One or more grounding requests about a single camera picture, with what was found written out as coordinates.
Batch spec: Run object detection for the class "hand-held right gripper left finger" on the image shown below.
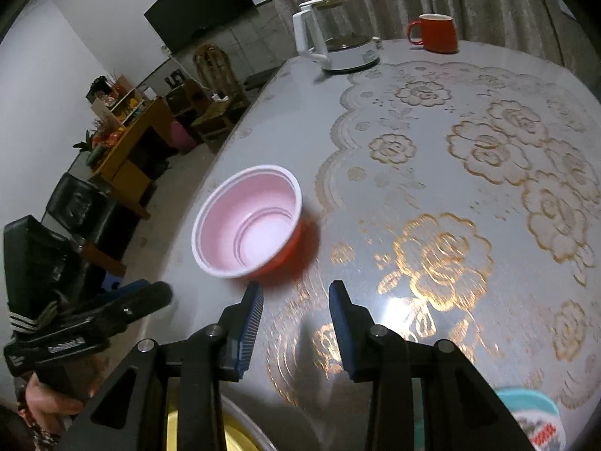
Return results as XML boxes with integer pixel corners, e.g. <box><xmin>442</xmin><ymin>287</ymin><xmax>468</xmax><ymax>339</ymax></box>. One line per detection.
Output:
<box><xmin>59</xmin><ymin>281</ymin><xmax>265</xmax><ymax>451</ymax></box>

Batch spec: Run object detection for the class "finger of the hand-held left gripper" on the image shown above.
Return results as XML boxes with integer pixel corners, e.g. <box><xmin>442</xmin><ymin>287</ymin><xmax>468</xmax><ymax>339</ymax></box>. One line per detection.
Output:
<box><xmin>100</xmin><ymin>279</ymin><xmax>152</xmax><ymax>309</ymax></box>
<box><xmin>91</xmin><ymin>282</ymin><xmax>174</xmax><ymax>339</ymax></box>

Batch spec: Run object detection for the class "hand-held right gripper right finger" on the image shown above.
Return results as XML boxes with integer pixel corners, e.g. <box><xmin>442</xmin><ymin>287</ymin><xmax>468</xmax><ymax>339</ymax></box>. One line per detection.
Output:
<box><xmin>328</xmin><ymin>280</ymin><xmax>536</xmax><ymax>451</ymax></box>

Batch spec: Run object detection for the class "red bowl with pink inside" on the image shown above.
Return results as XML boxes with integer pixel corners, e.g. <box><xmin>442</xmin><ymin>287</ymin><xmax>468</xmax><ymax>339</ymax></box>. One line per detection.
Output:
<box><xmin>192</xmin><ymin>164</ymin><xmax>304</xmax><ymax>279</ymax></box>

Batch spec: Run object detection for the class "stainless steel bowl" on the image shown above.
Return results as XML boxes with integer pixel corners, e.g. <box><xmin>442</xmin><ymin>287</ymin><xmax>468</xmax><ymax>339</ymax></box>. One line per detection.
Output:
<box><xmin>218</xmin><ymin>393</ymin><xmax>276</xmax><ymax>451</ymax></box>

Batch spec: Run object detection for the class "yellow bowl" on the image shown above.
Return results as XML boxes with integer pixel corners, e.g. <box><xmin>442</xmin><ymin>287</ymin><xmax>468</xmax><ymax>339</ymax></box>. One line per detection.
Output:
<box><xmin>163</xmin><ymin>409</ymin><xmax>241</xmax><ymax>451</ymax></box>

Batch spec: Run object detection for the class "person's left forearm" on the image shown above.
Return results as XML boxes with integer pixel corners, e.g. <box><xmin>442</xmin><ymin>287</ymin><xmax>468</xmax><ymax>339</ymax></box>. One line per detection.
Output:
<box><xmin>0</xmin><ymin>403</ymin><xmax>64</xmax><ymax>451</ymax></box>

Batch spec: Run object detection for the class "person's left hand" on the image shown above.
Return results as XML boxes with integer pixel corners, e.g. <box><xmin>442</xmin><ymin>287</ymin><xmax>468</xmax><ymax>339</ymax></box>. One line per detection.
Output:
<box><xmin>19</xmin><ymin>375</ymin><xmax>91</xmax><ymax>434</ymax></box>

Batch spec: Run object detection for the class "black leather stool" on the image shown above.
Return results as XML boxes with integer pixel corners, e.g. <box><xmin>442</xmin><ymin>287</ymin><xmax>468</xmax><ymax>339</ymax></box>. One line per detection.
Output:
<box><xmin>46</xmin><ymin>172</ymin><xmax>142</xmax><ymax>257</ymax></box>
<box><xmin>4</xmin><ymin>215</ymin><xmax>83</xmax><ymax>320</ymax></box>

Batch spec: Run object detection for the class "wooden cabinet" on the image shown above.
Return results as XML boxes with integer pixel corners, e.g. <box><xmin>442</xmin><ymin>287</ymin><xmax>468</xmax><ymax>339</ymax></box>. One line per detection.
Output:
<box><xmin>86</xmin><ymin>75</ymin><xmax>178</xmax><ymax>219</ymax></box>

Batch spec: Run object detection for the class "green potted plant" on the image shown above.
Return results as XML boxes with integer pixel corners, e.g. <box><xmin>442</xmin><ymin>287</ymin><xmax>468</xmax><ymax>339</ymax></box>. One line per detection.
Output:
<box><xmin>74</xmin><ymin>129</ymin><xmax>105</xmax><ymax>166</ymax></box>

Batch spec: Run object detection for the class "pink bin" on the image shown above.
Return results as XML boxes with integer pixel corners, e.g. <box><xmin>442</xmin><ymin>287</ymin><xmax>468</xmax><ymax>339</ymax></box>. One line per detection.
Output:
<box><xmin>169</xmin><ymin>119</ymin><xmax>197</xmax><ymax>154</ymax></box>

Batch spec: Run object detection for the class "gold floral lace tablecloth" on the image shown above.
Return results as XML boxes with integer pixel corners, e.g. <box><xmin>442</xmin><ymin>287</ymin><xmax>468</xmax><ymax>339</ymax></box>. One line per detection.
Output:
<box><xmin>264</xmin><ymin>60</ymin><xmax>601</xmax><ymax>410</ymax></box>

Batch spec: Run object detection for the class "teal plastic tub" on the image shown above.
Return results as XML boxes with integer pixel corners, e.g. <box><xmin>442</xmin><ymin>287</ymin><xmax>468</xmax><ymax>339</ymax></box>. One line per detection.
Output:
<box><xmin>493</xmin><ymin>387</ymin><xmax>562</xmax><ymax>451</ymax></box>

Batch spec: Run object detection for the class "wicker chair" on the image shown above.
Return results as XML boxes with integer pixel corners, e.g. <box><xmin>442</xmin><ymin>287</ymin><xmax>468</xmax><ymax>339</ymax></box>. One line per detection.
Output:
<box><xmin>191</xmin><ymin>43</ymin><xmax>251</xmax><ymax>142</ymax></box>

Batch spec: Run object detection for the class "white glass electric kettle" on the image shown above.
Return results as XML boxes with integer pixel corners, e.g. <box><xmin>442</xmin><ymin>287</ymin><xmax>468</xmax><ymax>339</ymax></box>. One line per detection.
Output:
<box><xmin>292</xmin><ymin>0</ymin><xmax>382</xmax><ymax>74</ymax></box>

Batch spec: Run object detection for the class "red mug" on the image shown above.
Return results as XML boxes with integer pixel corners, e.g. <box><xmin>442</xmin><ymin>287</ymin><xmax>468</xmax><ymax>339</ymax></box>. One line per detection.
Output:
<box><xmin>406</xmin><ymin>14</ymin><xmax>459</xmax><ymax>54</ymax></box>

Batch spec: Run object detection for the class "black wall television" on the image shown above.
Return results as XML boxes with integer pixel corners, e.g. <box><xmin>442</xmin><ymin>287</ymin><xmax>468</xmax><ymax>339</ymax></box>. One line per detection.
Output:
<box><xmin>143</xmin><ymin>0</ymin><xmax>260</xmax><ymax>54</ymax></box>

